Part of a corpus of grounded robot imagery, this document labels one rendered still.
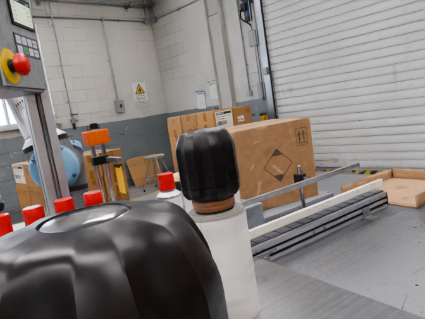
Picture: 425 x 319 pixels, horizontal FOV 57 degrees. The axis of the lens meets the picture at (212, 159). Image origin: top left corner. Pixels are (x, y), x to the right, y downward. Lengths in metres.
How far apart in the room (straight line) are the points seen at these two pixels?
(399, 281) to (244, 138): 0.62
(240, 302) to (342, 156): 4.83
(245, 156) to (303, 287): 0.60
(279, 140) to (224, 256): 0.80
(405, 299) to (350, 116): 4.49
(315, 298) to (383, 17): 4.50
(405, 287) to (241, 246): 0.38
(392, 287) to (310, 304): 0.21
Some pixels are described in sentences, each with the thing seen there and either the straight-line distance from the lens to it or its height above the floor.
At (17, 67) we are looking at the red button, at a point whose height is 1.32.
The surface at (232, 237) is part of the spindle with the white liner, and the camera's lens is 0.52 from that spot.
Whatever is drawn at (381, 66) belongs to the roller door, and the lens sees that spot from 5.02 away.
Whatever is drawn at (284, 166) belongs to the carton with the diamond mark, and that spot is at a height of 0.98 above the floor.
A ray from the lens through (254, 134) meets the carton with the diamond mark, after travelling 1.24.
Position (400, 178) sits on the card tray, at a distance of 1.62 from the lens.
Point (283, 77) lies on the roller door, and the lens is 5.65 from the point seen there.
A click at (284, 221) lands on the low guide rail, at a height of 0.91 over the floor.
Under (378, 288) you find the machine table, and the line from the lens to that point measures 0.82.
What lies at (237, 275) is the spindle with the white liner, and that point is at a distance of 0.54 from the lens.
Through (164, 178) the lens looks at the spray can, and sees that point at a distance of 0.80.
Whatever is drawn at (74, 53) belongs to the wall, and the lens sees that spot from 6.98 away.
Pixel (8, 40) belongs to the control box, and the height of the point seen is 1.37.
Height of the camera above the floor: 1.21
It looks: 8 degrees down
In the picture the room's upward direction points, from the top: 9 degrees counter-clockwise
